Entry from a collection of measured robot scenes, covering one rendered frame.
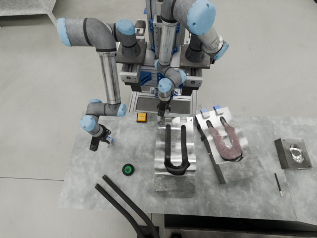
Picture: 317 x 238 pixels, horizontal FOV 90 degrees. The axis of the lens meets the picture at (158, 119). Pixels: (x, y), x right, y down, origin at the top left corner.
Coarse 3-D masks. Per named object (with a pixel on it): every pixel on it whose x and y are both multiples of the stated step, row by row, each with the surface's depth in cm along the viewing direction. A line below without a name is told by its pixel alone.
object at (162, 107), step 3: (162, 102) 108; (165, 102) 107; (159, 105) 108; (162, 105) 108; (165, 105) 107; (159, 108) 108; (162, 108) 108; (165, 108) 108; (159, 111) 108; (162, 111) 108; (159, 114) 108; (162, 114) 108
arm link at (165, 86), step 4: (160, 80) 93; (164, 80) 93; (168, 80) 93; (160, 84) 92; (164, 84) 92; (168, 84) 91; (172, 84) 95; (160, 88) 93; (164, 88) 91; (168, 88) 92; (172, 88) 96; (160, 92) 96; (164, 92) 94; (168, 92) 96; (160, 96) 101; (164, 96) 99; (168, 96) 101
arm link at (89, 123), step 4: (84, 116) 85; (88, 116) 85; (92, 116) 87; (80, 120) 84; (84, 120) 84; (88, 120) 84; (92, 120) 84; (96, 120) 88; (80, 124) 83; (84, 124) 83; (88, 124) 83; (92, 124) 84; (96, 124) 88; (84, 128) 83; (88, 128) 84; (92, 128) 86; (96, 128) 89; (88, 132) 89; (92, 132) 89; (96, 132) 91
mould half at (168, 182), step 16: (160, 128) 114; (176, 128) 113; (192, 128) 113; (160, 144) 109; (176, 144) 109; (192, 144) 109; (160, 160) 100; (176, 160) 100; (192, 160) 100; (160, 176) 103; (176, 176) 103; (192, 176) 103; (192, 192) 99
